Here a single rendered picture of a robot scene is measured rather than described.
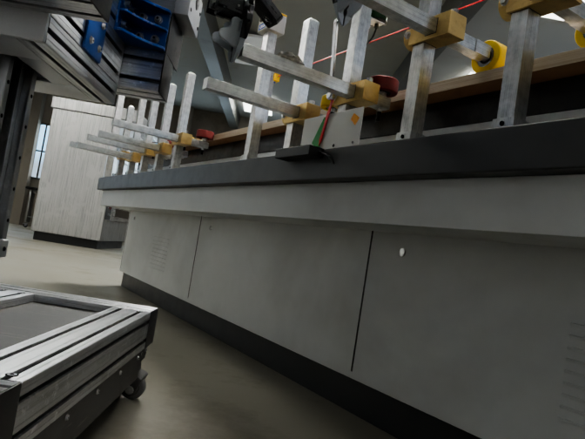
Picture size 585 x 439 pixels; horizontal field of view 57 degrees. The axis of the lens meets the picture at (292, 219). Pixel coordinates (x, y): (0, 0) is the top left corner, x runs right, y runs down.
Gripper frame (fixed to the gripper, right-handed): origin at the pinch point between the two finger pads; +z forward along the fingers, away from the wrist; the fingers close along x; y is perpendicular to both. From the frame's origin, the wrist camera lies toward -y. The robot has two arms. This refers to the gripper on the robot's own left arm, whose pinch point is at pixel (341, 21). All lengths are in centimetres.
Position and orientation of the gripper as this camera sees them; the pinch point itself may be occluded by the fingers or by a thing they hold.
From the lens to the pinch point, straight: 142.8
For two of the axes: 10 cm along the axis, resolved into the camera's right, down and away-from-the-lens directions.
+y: 5.3, 0.4, -8.5
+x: 8.3, 1.6, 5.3
